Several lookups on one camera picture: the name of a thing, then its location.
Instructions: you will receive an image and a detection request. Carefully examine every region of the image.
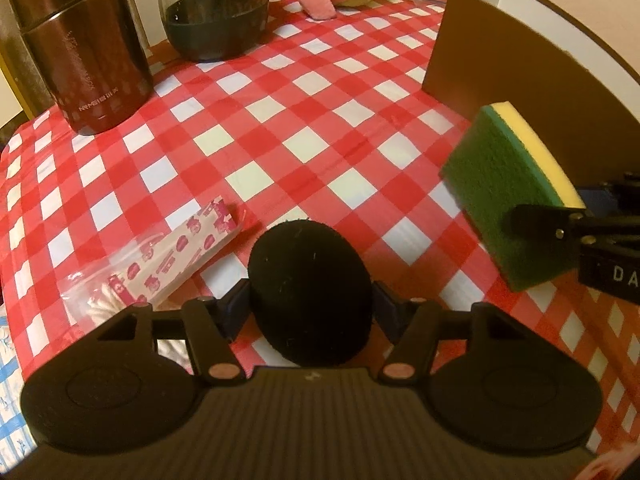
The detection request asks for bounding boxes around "dark glass carafe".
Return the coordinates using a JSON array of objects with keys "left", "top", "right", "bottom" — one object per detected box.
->
[{"left": 157, "top": 0, "right": 271, "bottom": 63}]

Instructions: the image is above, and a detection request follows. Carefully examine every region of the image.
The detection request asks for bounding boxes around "red white checkered tablecloth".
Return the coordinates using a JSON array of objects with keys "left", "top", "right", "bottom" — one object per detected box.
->
[{"left": 0, "top": 0, "right": 640, "bottom": 461}]

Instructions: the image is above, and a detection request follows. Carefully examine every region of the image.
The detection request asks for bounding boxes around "brown metal thermos flask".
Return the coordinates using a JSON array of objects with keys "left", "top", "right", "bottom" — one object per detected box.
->
[{"left": 7, "top": 0, "right": 154, "bottom": 137}]

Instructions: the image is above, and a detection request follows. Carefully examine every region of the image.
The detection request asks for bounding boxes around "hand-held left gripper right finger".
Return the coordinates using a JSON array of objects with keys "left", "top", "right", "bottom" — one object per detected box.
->
[{"left": 373, "top": 280, "right": 519, "bottom": 384}]

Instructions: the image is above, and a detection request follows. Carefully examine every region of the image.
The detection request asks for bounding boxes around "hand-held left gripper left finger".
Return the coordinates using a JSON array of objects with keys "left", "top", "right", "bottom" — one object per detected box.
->
[{"left": 97, "top": 280, "right": 251, "bottom": 386}]

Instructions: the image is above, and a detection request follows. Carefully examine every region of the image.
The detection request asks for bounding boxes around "black round sponge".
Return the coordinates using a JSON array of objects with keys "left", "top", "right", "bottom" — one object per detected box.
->
[{"left": 247, "top": 219, "right": 375, "bottom": 367}]

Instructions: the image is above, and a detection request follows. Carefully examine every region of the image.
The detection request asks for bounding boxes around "brown cardboard box white inside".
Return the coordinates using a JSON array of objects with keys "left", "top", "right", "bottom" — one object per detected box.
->
[{"left": 422, "top": 0, "right": 640, "bottom": 202}]

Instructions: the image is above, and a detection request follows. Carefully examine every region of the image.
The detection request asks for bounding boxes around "blue white printed cloth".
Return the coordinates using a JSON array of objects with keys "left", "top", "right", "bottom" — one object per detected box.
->
[{"left": 0, "top": 305, "right": 47, "bottom": 461}]

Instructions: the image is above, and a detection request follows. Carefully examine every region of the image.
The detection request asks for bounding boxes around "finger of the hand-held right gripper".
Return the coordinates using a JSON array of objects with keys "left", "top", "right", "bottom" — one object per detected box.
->
[
  {"left": 502, "top": 203, "right": 640, "bottom": 261},
  {"left": 580, "top": 172, "right": 640, "bottom": 218}
]

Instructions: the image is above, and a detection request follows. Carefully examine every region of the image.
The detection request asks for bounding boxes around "cotton swab plastic packet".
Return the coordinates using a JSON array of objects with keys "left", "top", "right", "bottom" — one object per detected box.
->
[{"left": 57, "top": 199, "right": 257, "bottom": 326}]

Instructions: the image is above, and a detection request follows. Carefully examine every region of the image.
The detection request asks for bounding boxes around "green yellow scouring sponge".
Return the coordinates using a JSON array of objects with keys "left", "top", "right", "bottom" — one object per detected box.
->
[{"left": 440, "top": 101, "right": 587, "bottom": 292}]

